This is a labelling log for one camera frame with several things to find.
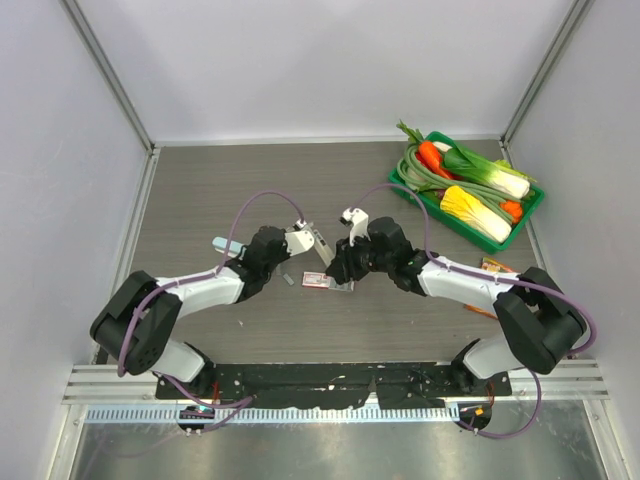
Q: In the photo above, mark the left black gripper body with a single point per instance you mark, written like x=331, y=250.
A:
x=284, y=255

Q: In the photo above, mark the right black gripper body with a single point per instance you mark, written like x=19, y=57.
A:
x=363, y=257

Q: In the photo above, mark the light blue stapler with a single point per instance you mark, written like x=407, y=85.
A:
x=220, y=244

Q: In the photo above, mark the long staple strip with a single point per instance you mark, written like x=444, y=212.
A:
x=288, y=279

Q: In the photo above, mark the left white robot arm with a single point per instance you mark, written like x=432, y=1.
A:
x=136, y=324

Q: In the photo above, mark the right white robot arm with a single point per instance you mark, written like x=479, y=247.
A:
x=538, y=326

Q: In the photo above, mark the red white staple box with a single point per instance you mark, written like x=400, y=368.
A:
x=322, y=281

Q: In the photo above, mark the green long beans toy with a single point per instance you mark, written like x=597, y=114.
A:
x=420, y=179

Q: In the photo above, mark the yellow napa cabbage toy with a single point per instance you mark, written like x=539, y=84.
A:
x=471, y=211

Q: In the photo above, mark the colourful snack packet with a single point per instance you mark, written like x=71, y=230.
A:
x=493, y=266

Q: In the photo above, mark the small orange carrot toy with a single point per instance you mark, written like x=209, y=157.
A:
x=514, y=209

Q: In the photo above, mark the bok choy toy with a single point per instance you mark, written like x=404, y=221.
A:
x=477, y=169

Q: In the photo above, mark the green plastic basket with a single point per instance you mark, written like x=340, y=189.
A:
x=529, y=203

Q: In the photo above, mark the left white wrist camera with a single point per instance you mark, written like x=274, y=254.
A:
x=299, y=238

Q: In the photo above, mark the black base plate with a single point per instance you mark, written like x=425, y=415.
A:
x=332, y=386

